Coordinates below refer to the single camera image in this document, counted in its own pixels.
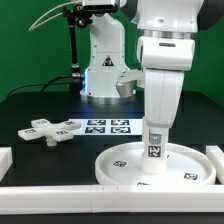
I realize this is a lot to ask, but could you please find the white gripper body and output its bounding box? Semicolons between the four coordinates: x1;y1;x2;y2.
144;69;184;128

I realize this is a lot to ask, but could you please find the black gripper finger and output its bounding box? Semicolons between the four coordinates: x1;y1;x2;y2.
149;132;162;145

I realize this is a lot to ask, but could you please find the white round table top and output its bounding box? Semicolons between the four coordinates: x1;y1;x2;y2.
95;142;216;186

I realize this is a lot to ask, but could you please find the white cross-shaped table base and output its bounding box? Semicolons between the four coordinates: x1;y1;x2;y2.
18;119;81;147

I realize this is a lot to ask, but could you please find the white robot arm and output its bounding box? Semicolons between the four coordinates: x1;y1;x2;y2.
81;0;224;146

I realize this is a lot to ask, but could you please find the white right fence block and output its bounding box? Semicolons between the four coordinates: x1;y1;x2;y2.
206;146;224;185

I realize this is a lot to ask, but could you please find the white fence block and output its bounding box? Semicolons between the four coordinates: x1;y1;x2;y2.
0;147;13;181
206;146;224;185

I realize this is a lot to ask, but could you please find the white marker sheet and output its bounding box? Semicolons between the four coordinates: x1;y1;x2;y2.
72;119;142;135

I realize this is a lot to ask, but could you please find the white left fence block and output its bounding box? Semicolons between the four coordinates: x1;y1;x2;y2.
0;147;13;181

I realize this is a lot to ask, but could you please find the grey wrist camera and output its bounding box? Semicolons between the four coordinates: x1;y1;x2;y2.
116;70;144;98

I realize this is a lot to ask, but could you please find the white front fence rail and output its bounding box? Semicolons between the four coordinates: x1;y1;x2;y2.
0;185;224;215

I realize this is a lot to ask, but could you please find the black camera stand pole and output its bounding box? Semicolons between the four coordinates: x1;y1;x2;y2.
62;4;92;94

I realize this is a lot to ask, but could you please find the black cable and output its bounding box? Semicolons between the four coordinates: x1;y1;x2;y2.
5;74;84;99

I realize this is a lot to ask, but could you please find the white cable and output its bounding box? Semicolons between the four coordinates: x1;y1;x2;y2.
28;0;84;32

